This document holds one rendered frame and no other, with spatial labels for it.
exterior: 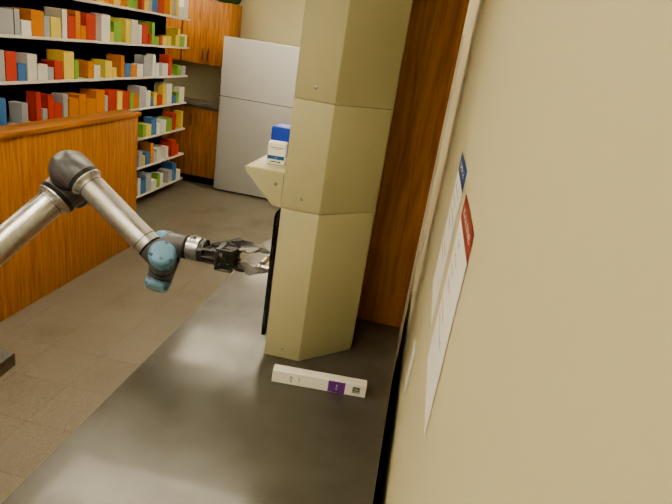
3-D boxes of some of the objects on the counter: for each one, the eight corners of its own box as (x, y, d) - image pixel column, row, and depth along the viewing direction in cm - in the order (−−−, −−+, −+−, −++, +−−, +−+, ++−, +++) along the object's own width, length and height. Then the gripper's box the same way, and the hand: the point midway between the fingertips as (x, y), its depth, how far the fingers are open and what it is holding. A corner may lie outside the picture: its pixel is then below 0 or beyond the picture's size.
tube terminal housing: (357, 324, 196) (397, 105, 170) (342, 372, 166) (388, 113, 140) (290, 310, 199) (319, 92, 173) (263, 353, 169) (293, 97, 143)
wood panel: (400, 324, 202) (494, -118, 154) (400, 327, 199) (494, -121, 151) (273, 296, 208) (324, -137, 160) (270, 299, 205) (322, -141, 157)
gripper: (194, 273, 169) (260, 288, 166) (196, 236, 165) (264, 250, 162) (205, 264, 177) (268, 277, 174) (208, 228, 173) (272, 241, 170)
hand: (265, 260), depth 171 cm, fingers open, 5 cm apart
